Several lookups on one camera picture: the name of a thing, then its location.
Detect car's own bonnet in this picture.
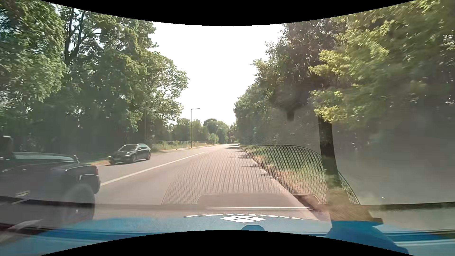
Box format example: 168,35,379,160
0,213,455,256

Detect grey asphalt road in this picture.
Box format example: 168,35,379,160
0,143,320,228

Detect black pickup truck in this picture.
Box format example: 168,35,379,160
0,135,101,228

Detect grey lamp post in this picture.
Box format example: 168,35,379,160
190,108,200,149

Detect row of trees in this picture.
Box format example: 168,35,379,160
0,0,232,160
233,0,455,210

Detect road markings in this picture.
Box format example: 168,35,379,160
100,152,206,186

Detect dark estate car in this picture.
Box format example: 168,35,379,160
108,143,151,165

